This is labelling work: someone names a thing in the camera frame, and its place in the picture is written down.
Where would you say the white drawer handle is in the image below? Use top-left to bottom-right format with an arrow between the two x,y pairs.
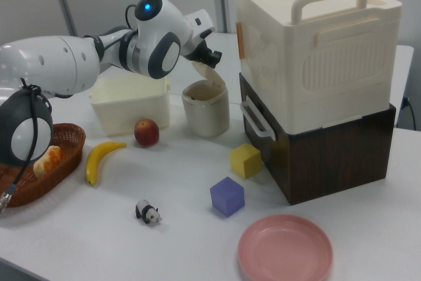
239,95 -> 277,141

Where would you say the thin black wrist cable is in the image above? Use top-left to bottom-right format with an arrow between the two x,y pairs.
83,3 -> 139,54

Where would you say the yellow banana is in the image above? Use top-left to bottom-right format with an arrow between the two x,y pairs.
85,141 -> 127,187

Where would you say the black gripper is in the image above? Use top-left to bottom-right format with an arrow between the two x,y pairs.
186,39 -> 222,70

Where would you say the pink plate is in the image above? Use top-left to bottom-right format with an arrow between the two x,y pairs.
237,214 -> 334,281

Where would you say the dark wood drawer cabinet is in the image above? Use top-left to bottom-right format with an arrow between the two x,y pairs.
238,72 -> 397,207

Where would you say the brown wicker basket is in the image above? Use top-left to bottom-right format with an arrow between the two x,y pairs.
0,122 -> 87,209

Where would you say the cream storage box with handles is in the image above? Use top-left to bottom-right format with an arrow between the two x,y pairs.
232,0 -> 404,136

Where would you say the panda figurine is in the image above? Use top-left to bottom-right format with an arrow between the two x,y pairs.
134,199 -> 162,226

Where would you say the red apple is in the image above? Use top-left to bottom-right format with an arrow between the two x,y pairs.
134,118 -> 161,147

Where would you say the beige small trash can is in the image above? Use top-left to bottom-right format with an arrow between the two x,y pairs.
181,80 -> 230,138

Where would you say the purple cube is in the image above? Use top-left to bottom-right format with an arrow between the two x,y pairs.
209,176 -> 245,218

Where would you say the black cable with metal connector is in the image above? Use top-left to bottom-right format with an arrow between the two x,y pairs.
0,78 -> 52,215

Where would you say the orange white bread roll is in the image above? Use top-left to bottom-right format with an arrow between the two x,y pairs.
32,145 -> 65,178

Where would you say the beige trash can lid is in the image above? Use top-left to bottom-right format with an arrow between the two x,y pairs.
191,61 -> 228,89

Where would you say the black power cable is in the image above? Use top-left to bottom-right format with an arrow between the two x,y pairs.
401,95 -> 416,128

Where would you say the yellow cube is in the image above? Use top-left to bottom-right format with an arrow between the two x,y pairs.
229,143 -> 264,179

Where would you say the white plastic tub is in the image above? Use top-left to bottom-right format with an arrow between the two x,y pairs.
89,74 -> 172,136

